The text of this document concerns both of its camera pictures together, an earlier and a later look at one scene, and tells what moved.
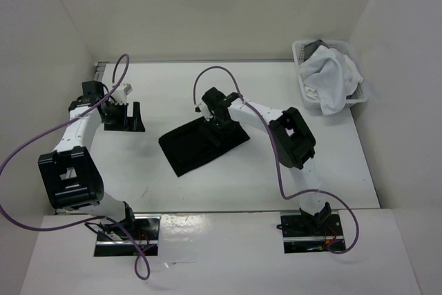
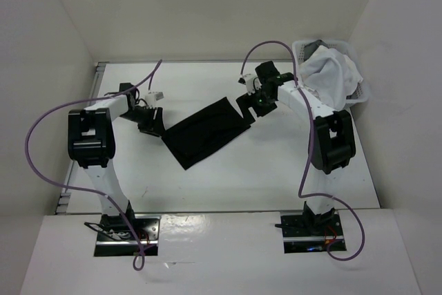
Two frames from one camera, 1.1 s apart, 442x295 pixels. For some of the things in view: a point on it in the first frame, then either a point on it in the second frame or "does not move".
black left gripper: [128, 124] → [153, 127]
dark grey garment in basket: [310, 48] does not move
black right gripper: [231, 128] → [244, 102]
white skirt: [330, 77] does not move
